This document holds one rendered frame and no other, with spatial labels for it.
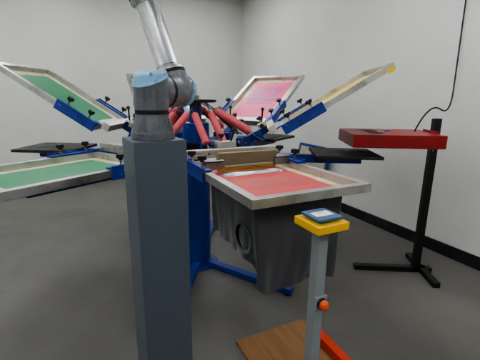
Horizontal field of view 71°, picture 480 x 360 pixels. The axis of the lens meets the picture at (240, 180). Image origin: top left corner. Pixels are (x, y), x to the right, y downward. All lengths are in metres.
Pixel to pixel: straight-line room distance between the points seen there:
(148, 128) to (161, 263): 0.48
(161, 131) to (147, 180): 0.17
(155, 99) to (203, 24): 5.09
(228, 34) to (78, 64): 2.49
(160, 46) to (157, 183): 0.50
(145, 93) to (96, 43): 4.64
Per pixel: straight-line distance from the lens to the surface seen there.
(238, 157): 1.80
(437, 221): 3.51
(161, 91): 1.19
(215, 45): 6.25
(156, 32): 1.36
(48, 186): 1.62
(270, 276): 1.51
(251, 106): 3.32
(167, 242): 1.26
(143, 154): 1.15
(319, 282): 1.25
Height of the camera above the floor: 1.35
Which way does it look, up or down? 14 degrees down
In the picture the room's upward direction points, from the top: 1 degrees clockwise
